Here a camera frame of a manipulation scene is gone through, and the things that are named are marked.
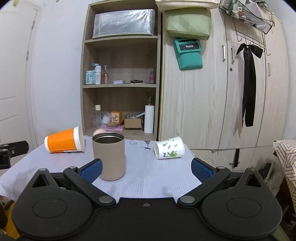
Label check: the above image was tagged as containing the white door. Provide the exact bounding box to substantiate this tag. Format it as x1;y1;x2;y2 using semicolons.
1;1;38;149

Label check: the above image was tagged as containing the light wood wardrobe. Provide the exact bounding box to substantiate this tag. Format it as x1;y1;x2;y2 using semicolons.
159;8;289;171

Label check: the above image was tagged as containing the orange liquid bottle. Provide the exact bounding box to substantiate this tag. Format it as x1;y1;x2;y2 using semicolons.
101;65;108;84

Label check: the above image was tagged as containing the grey plastic wrapped storage box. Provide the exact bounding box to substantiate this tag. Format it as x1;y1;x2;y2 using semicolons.
92;9;155;39

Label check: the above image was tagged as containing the black wire hanging basket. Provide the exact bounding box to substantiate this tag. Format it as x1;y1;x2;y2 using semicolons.
218;0;274;35

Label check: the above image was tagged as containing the white paper towel roll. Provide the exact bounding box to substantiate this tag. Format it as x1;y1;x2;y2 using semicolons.
144;105;154;133

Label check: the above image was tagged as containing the taupe metal tumbler cup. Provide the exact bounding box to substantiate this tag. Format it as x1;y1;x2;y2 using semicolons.
92;129;126;181

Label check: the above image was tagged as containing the small cardboard box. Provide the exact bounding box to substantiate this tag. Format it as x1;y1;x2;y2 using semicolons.
124;118;142;130

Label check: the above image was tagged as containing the green padded bag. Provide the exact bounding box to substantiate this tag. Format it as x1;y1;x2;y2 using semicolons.
165;8;212;40

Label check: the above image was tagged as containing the teal pouch with label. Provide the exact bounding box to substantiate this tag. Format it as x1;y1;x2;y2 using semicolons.
174;38;203;71

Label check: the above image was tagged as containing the wooden open shelf unit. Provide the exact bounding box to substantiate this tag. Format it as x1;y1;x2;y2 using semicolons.
80;1;162;141

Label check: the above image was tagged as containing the orange and white paper cup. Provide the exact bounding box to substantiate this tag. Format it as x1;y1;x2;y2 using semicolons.
44;126;85;153

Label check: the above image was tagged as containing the pink small bottle on shelf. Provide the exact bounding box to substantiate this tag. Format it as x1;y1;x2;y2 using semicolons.
149;68;156;84

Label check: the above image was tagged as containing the clear bottle with beige cap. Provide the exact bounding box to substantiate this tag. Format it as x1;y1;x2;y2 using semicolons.
94;104;102;128

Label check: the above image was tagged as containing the small floral carton box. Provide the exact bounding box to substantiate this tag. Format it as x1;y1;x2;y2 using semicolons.
111;111;122;124

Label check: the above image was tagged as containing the patterned beige fabric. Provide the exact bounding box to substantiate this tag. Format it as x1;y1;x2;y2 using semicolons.
273;140;296;210

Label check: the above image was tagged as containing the white spray bottle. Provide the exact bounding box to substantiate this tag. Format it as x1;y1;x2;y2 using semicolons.
92;63;101;85

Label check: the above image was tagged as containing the white floral paper cup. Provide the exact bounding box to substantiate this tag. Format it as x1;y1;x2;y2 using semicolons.
154;136;185;160

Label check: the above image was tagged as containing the pink flat box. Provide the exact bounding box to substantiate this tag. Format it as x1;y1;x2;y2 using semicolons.
99;124;125;132

